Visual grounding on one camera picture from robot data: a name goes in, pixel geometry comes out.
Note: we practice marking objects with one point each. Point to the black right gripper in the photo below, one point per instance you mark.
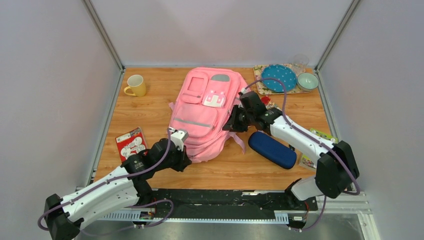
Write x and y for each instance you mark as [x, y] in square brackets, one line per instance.
[232, 124]

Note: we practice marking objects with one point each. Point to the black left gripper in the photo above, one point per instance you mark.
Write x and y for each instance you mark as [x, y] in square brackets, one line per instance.
[184, 161]

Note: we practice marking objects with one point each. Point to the red comic book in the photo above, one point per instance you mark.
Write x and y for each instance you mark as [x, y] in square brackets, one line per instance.
[130, 143]

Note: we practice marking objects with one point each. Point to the pink student backpack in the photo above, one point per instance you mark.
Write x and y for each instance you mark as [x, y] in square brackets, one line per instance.
[203, 106]

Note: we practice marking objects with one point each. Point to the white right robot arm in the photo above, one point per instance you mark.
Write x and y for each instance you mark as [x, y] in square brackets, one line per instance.
[336, 168]

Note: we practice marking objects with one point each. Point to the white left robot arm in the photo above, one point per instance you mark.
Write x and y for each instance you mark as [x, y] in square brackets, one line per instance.
[125, 187]

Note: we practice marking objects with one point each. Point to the colourful red-edged book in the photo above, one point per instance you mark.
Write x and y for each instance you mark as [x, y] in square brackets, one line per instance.
[269, 103]

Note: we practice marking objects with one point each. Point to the blue glasses case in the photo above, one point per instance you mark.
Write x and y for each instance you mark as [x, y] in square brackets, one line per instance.
[272, 150]

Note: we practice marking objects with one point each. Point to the blue polka dot plate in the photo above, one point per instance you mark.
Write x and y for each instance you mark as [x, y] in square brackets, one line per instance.
[279, 78]

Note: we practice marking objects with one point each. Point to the yellow mug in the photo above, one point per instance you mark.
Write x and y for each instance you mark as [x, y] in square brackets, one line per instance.
[136, 86]

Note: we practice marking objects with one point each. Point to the green comic book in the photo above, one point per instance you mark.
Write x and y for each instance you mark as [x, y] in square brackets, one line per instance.
[304, 160]

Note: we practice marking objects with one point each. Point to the pale green bowl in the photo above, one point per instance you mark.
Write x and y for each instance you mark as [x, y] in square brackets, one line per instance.
[307, 82]

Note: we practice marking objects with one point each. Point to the clear drinking glass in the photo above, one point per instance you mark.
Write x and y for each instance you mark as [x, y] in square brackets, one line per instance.
[300, 62]

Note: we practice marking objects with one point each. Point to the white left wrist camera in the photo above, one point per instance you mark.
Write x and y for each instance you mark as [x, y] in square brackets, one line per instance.
[178, 136]

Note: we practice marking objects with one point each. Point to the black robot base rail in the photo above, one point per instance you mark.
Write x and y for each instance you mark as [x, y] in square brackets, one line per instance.
[225, 204]

